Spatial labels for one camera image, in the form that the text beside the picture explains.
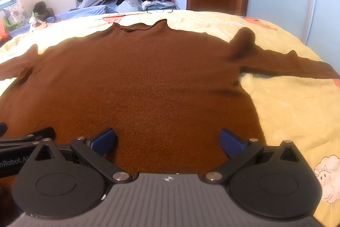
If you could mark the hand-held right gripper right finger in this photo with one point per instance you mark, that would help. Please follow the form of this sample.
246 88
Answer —
231 142

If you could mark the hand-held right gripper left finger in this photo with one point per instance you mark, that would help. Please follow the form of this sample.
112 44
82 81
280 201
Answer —
103 139

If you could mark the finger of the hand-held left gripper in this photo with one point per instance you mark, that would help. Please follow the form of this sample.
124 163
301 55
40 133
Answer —
26 138
2 128

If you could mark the brown knit sweater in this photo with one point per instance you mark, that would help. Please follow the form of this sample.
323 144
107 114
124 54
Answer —
146 83

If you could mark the yellow printed bedsheet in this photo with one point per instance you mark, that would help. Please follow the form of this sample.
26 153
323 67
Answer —
292 115

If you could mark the orange cloth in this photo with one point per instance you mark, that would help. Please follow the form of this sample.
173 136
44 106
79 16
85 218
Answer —
2 31

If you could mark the floral pillow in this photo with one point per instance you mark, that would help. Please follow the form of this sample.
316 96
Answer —
16 15

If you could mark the blue quilted blanket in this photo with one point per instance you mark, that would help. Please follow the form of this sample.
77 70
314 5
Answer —
87 11

